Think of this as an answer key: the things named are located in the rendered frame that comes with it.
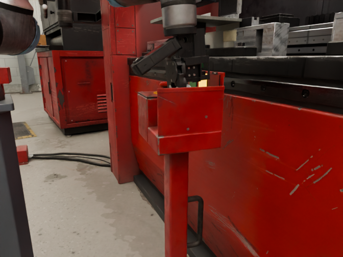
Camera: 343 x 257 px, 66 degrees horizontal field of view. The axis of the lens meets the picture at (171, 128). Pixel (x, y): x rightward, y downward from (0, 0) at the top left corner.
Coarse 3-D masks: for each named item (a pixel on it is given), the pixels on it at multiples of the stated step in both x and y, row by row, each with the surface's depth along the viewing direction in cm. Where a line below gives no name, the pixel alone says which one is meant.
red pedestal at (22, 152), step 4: (0, 68) 199; (4, 68) 200; (8, 68) 209; (0, 72) 200; (4, 72) 201; (8, 72) 206; (0, 76) 200; (4, 76) 201; (8, 76) 203; (0, 80) 201; (4, 80) 202; (8, 80) 203; (4, 92) 212; (16, 148) 224; (20, 148) 225; (24, 148) 225; (20, 152) 220; (24, 152) 221; (28, 152) 236; (20, 156) 220; (24, 156) 222; (20, 160) 221; (24, 160) 222; (28, 160) 229; (20, 164) 221; (24, 164) 222
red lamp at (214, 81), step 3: (210, 75) 64; (213, 75) 62; (216, 75) 61; (210, 78) 64; (213, 78) 62; (216, 78) 61; (210, 81) 64; (213, 81) 63; (216, 81) 61; (210, 84) 64; (213, 84) 63; (216, 84) 61
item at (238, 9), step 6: (222, 0) 98; (228, 0) 95; (234, 0) 92; (240, 0) 91; (222, 6) 99; (228, 6) 95; (234, 6) 92; (240, 6) 92; (222, 12) 99; (228, 12) 96; (234, 12) 93; (240, 12) 93
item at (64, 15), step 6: (60, 0) 193; (66, 0) 194; (60, 6) 194; (66, 6) 195; (60, 12) 194; (66, 12) 195; (60, 18) 196; (66, 18) 196; (72, 18) 202; (60, 24) 198; (66, 24) 198
